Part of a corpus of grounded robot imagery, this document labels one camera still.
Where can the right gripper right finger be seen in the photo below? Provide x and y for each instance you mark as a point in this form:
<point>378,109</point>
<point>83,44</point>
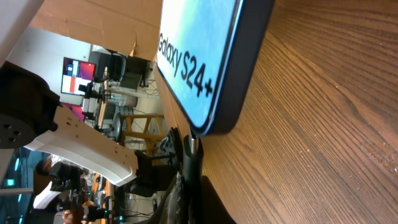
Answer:
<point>214,212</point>

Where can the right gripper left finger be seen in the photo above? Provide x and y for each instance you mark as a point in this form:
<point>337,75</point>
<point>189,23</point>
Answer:
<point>172,210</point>

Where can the blue Samsung Galaxy smartphone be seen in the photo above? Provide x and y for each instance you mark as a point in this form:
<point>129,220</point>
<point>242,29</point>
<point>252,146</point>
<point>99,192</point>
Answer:
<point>206,54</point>

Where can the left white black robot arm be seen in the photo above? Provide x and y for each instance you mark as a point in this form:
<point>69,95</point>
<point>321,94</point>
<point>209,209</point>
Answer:
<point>32,116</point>

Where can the background computer monitor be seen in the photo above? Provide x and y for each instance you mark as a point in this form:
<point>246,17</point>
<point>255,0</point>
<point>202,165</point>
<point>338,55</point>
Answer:
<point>74,74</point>

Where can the wooden stool frame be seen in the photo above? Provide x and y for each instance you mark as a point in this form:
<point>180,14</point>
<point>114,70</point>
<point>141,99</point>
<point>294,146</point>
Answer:
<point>151,134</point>

